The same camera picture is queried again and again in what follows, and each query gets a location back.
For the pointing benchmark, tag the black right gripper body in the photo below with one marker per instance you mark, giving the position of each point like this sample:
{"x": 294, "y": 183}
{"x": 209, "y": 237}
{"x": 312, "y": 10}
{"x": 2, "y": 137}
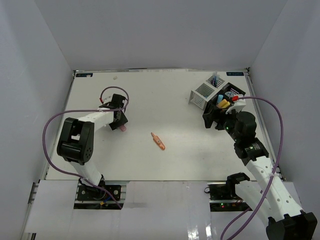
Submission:
{"x": 226, "y": 121}

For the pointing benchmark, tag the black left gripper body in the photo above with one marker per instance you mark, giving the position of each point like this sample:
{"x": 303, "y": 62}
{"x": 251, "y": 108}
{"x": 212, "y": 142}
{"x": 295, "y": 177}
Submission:
{"x": 123, "y": 120}

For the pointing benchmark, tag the orange highlighter marker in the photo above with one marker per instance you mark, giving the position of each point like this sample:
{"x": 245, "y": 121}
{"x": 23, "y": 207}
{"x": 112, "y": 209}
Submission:
{"x": 223, "y": 102}

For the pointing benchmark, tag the blue highlighter marker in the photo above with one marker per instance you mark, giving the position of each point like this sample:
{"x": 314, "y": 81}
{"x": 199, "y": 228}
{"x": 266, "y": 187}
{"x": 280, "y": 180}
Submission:
{"x": 219, "y": 98}

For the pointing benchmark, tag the pink correction tape case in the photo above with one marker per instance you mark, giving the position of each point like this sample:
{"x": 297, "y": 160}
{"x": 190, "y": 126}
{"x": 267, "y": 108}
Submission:
{"x": 123, "y": 128}

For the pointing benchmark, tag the round blue-white tape tin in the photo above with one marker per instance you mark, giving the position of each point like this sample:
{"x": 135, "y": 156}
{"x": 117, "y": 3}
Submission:
{"x": 229, "y": 94}

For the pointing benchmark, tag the yellow highlighter marker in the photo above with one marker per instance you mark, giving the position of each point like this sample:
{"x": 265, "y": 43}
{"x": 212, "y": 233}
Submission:
{"x": 226, "y": 105}

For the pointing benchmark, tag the green gel pen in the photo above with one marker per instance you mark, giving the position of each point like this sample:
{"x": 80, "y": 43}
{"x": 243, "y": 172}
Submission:
{"x": 217, "y": 77}

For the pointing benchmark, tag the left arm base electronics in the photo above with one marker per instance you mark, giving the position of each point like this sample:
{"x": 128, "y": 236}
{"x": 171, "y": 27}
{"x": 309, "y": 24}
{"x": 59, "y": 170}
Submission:
{"x": 90, "y": 198}

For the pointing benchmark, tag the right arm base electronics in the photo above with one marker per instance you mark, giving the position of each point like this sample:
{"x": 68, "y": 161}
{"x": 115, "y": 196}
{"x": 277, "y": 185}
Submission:
{"x": 222, "y": 196}

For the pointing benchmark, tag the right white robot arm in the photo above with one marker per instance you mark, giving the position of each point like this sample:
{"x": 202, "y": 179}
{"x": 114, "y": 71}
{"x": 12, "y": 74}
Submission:
{"x": 282, "y": 216}

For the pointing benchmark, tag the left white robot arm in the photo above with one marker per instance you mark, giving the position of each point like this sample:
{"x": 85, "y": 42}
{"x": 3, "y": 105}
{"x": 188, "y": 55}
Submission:
{"x": 76, "y": 141}

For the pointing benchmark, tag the black slotted organizer box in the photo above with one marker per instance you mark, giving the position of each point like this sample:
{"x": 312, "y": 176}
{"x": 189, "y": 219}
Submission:
{"x": 227, "y": 99}

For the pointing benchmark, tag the white slotted organizer box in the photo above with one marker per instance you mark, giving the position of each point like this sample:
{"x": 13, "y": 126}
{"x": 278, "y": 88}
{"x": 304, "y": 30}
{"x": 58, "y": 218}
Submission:
{"x": 205, "y": 88}

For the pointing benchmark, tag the black XDOF label right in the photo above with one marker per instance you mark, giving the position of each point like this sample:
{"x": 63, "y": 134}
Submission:
{"x": 234, "y": 73}

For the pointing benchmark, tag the black xdof label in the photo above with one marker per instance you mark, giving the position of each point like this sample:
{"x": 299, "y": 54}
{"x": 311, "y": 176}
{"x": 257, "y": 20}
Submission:
{"x": 84, "y": 75}
{"x": 234, "y": 73}

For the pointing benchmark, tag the black XDOF label left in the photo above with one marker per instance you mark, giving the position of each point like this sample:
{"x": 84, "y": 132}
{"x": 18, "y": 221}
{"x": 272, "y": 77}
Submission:
{"x": 84, "y": 75}

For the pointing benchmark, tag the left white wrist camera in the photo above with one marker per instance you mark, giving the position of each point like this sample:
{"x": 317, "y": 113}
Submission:
{"x": 105, "y": 100}

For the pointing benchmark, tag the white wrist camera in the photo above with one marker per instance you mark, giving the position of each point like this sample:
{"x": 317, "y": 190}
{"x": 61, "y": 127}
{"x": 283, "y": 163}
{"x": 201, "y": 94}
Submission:
{"x": 238, "y": 104}
{"x": 105, "y": 100}

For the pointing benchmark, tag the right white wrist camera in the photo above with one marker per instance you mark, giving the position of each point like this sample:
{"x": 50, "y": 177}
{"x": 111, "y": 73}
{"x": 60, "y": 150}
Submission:
{"x": 238, "y": 104}

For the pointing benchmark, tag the aluminium table frame rail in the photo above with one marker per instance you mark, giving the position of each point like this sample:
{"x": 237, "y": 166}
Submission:
{"x": 261, "y": 123}

